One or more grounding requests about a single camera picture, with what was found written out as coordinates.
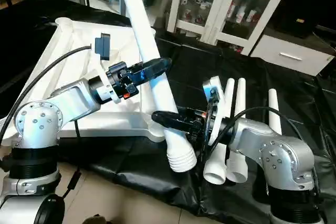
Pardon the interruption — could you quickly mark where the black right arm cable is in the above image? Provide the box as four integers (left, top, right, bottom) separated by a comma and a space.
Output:
202, 105, 317, 163

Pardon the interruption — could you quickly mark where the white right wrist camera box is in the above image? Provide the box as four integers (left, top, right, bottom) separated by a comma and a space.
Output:
202, 76, 227, 147

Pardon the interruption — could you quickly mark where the black plastic mat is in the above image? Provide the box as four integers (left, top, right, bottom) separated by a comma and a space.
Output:
0, 0, 336, 224

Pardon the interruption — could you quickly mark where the white plastic table top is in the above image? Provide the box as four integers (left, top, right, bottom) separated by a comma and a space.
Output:
20, 17, 170, 143

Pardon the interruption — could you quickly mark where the black low cabinet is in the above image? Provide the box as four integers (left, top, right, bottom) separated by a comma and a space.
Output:
273, 0, 336, 44

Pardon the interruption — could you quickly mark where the white drawer unit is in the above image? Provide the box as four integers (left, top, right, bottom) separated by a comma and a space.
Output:
249, 34, 336, 77

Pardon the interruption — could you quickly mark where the white glass-door cabinet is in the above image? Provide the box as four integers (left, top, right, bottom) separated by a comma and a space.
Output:
166, 0, 288, 57

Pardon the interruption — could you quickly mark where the white plastic table leg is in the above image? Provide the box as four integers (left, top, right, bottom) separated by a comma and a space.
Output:
203, 78, 236, 185
267, 88, 283, 136
226, 78, 254, 184
114, 0, 198, 174

